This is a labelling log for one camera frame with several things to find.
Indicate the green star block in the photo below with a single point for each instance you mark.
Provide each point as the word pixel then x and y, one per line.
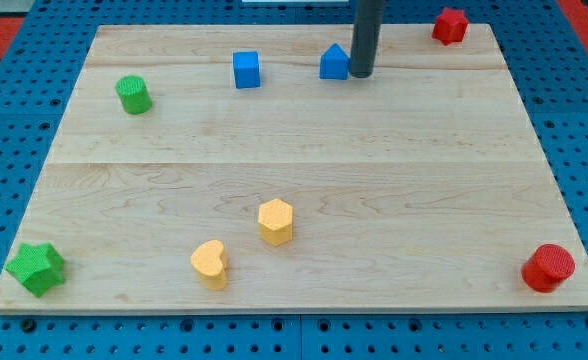
pixel 38 268

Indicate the blue cube block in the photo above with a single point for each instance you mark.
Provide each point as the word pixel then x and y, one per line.
pixel 246 69

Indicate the yellow hexagon block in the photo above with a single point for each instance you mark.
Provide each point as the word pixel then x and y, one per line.
pixel 275 221

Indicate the yellow heart block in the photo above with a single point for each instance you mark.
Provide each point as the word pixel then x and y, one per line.
pixel 209 260

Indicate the blue house-shaped block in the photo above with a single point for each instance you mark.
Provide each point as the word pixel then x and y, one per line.
pixel 334 64

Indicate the red star block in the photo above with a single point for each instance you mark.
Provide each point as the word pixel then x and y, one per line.
pixel 450 26

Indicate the green cylinder block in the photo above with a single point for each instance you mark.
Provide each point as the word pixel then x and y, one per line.
pixel 133 94

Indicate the red cylinder block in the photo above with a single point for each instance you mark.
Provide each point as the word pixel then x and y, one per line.
pixel 547 268

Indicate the light wooden board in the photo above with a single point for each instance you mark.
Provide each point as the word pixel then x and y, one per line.
pixel 420 189

